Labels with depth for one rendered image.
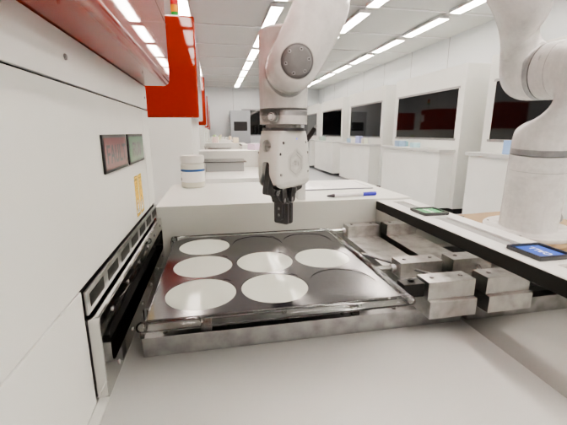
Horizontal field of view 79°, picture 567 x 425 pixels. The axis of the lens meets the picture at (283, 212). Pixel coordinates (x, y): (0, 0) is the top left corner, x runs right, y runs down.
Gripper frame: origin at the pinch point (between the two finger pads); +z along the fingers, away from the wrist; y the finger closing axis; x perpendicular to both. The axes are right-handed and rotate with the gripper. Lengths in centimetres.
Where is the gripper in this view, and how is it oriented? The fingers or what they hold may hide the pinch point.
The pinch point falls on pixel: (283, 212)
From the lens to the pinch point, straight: 65.0
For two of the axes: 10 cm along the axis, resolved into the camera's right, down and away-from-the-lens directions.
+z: 0.0, 9.7, 2.3
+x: -8.0, -1.4, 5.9
